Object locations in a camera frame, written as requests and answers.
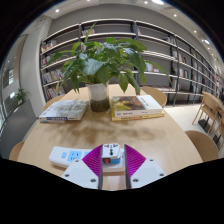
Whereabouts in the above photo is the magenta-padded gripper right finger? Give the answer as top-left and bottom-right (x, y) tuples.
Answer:
(123, 143), (167, 190)

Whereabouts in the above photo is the round-backed wooden chair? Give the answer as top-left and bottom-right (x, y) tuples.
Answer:
(8, 141), (26, 162)
(43, 94), (66, 111)
(184, 129), (220, 163)
(139, 85), (168, 108)

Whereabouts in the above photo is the leafy background potted plant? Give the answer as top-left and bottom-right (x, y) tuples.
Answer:
(13, 88), (30, 106)

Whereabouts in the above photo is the group of ceiling lights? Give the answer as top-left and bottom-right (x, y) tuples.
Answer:
(53, 0), (212, 46)

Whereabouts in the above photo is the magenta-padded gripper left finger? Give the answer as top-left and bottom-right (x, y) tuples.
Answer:
(61, 144), (104, 190)

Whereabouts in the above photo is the yellow book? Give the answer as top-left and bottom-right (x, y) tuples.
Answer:
(111, 109), (166, 122)

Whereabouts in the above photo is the pale cover book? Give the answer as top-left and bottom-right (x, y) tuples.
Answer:
(38, 99), (90, 123)

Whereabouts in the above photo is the green potted plant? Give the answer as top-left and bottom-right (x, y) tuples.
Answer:
(46, 22), (172, 113)

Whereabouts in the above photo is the white power strip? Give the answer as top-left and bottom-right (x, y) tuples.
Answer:
(48, 145), (127, 174)

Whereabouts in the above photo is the group of wooden slat chairs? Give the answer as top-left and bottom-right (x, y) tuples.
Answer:
(191, 90), (224, 153)

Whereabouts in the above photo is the grey shelf unit with books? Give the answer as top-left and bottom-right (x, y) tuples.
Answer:
(39, 18), (224, 107)

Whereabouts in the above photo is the small white charger block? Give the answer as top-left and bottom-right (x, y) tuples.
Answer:
(101, 143), (123, 165)

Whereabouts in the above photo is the picture cover white book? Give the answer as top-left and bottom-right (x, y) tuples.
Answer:
(110, 94), (164, 118)

